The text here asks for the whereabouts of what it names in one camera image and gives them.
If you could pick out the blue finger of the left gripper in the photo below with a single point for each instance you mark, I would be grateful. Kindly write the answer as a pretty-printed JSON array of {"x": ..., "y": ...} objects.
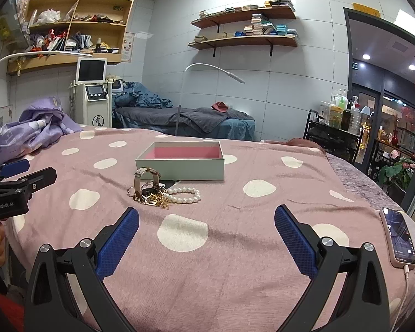
[{"x": 14, "y": 168}]

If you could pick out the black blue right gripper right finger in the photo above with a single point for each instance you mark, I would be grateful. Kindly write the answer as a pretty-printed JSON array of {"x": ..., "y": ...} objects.
[{"x": 362, "y": 304}]

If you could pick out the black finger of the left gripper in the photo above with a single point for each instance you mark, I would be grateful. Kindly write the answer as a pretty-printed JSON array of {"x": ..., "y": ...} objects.
[{"x": 34, "y": 182}]

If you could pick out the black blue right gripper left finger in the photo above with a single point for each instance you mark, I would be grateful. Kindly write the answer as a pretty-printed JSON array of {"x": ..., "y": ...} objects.
[{"x": 50, "y": 304}]

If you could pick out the beige strap wrist watch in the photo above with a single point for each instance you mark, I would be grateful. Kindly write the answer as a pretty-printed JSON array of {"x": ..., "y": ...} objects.
[{"x": 138, "y": 180}]

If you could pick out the gold chain charm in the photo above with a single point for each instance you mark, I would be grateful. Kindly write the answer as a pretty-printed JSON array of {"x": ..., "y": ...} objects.
[{"x": 157, "y": 200}]

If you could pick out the mint green pink jewelry box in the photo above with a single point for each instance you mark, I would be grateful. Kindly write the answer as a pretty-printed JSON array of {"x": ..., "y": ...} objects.
[{"x": 184, "y": 160}]

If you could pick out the purple floral blanket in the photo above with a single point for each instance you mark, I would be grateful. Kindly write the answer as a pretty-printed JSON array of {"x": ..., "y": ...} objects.
[{"x": 39, "y": 126}]

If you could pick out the pink smartphone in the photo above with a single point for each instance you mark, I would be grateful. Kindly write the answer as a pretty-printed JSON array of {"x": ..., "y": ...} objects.
[{"x": 400, "y": 245}]

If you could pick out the white beauty machine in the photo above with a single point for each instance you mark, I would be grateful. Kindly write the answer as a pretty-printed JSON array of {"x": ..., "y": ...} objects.
[{"x": 90, "y": 94}]

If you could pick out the blue crumpled duvet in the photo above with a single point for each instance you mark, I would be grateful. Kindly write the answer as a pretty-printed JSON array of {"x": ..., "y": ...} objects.
[{"x": 135, "y": 94}]

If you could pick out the pink polka dot bedsheet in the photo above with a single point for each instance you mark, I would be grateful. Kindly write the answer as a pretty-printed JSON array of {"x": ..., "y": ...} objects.
[{"x": 218, "y": 264}]

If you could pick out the black trolley cart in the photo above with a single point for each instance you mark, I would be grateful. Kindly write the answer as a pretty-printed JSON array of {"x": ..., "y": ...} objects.
[{"x": 340, "y": 143}]

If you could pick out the wooden cubby shelf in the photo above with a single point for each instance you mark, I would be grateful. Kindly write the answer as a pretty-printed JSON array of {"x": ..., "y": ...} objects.
[{"x": 64, "y": 27}]

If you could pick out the dark grey towel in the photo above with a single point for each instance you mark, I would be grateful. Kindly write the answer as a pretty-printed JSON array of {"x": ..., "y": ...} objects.
[{"x": 204, "y": 120}]

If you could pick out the green bottle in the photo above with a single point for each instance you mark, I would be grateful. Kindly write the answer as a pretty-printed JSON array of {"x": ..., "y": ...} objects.
[{"x": 342, "y": 102}]

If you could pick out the blue massage bed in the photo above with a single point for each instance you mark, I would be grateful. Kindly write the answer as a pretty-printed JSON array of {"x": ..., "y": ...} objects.
[{"x": 238, "y": 125}]

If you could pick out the red folded cloth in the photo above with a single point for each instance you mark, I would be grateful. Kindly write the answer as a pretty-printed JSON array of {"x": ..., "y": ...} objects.
[{"x": 220, "y": 107}]

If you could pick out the white arc floor lamp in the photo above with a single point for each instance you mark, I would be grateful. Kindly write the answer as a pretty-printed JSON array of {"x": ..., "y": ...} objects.
[{"x": 200, "y": 78}]

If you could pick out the black door frame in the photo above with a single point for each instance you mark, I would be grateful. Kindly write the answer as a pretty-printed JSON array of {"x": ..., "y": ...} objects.
[{"x": 382, "y": 80}]

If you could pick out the lower wooden wall shelf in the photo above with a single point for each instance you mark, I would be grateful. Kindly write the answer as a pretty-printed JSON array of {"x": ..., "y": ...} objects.
[{"x": 272, "y": 40}]

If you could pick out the wooden wall shelf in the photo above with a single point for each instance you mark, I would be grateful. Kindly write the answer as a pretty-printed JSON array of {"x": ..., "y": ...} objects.
[
  {"x": 272, "y": 40},
  {"x": 280, "y": 12}
]

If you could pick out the upper wooden wall shelf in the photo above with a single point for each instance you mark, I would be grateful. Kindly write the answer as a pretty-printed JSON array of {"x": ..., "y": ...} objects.
[{"x": 280, "y": 12}]

